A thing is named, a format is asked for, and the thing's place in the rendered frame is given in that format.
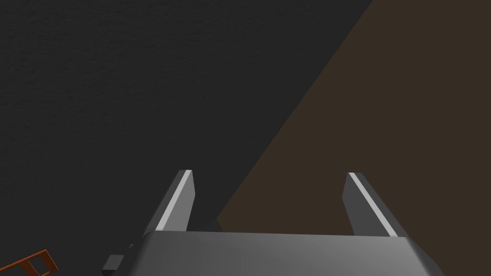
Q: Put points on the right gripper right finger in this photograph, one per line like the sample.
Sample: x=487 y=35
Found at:
x=367 y=211

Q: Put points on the orange-brown wooden frame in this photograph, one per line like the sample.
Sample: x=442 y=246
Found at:
x=32 y=263

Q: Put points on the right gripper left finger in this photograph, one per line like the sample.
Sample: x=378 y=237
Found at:
x=177 y=207

